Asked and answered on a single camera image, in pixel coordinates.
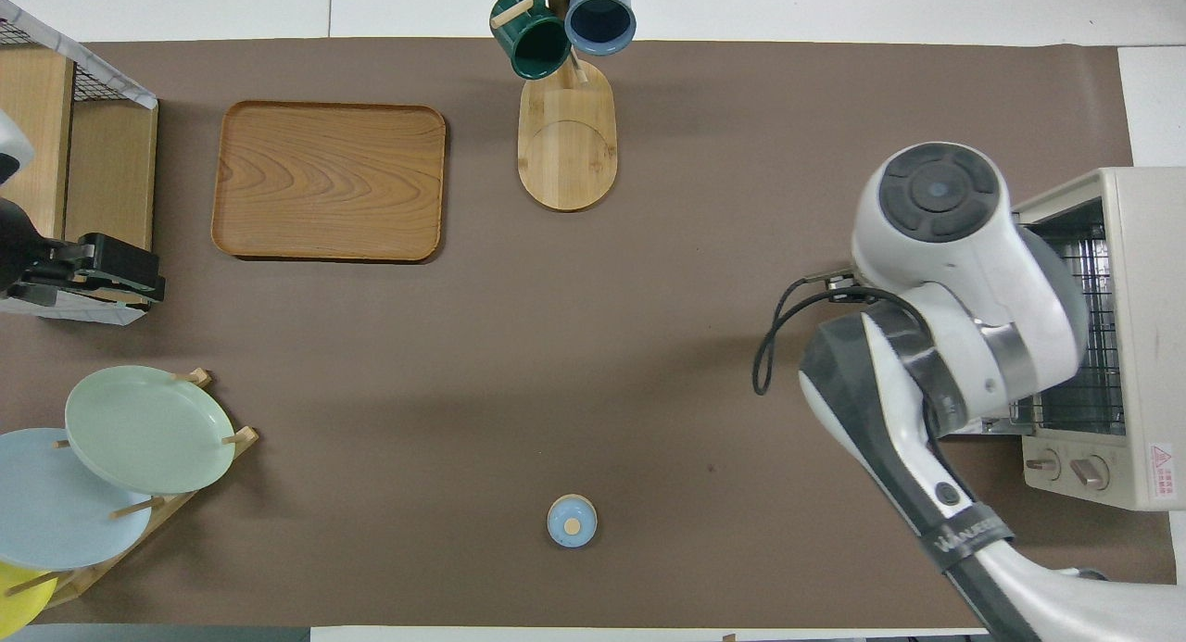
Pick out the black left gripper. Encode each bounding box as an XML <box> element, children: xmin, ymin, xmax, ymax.
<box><xmin>0</xmin><ymin>197</ymin><xmax>166</xmax><ymax>307</ymax></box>

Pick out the white toaster oven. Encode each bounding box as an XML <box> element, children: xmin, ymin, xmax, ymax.
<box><xmin>978</xmin><ymin>167</ymin><xmax>1186</xmax><ymax>511</ymax></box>

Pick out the pale green racked plate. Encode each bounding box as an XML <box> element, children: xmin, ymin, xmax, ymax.
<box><xmin>65</xmin><ymin>365</ymin><xmax>236</xmax><ymax>495</ymax></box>

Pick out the wooden plate rack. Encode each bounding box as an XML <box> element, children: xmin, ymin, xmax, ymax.
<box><xmin>37</xmin><ymin>369</ymin><xmax>259</xmax><ymax>611</ymax></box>

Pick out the grey patterned cloth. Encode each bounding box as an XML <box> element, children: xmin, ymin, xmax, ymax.
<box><xmin>0</xmin><ymin>0</ymin><xmax>158</xmax><ymax>326</ymax></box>

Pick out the wooden serving tray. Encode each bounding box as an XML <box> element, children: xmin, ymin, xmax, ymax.
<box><xmin>211</xmin><ymin>101</ymin><xmax>447</xmax><ymax>263</ymax></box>

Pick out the light blue racked plate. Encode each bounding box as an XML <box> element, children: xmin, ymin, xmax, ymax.
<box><xmin>0</xmin><ymin>428</ymin><xmax>154</xmax><ymax>571</ymax></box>

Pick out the yellow plate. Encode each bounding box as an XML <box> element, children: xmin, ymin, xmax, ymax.
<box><xmin>0</xmin><ymin>563</ymin><xmax>57</xmax><ymax>629</ymax></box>

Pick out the brown table mat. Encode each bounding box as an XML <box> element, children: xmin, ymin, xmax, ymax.
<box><xmin>0</xmin><ymin>38</ymin><xmax>1173</xmax><ymax>629</ymax></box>

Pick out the wooden mug tree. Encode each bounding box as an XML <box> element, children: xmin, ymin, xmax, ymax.
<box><xmin>491</xmin><ymin>0</ymin><xmax>640</xmax><ymax>212</ymax></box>

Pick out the dark green mug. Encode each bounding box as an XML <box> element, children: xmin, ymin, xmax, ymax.
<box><xmin>490</xmin><ymin>0</ymin><xmax>572</xmax><ymax>80</ymax></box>

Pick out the small blue lidded jar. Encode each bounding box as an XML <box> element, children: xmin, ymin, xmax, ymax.
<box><xmin>547</xmin><ymin>494</ymin><xmax>599</xmax><ymax>548</ymax></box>

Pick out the blue mug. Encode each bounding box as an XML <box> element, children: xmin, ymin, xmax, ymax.
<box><xmin>564</xmin><ymin>0</ymin><xmax>637</xmax><ymax>56</ymax></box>

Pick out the wire and wood shelf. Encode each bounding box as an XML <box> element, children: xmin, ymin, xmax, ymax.
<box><xmin>0</xmin><ymin>0</ymin><xmax>160</xmax><ymax>309</ymax></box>

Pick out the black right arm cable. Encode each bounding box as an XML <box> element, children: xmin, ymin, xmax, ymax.
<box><xmin>752</xmin><ymin>271</ymin><xmax>890</xmax><ymax>396</ymax></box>

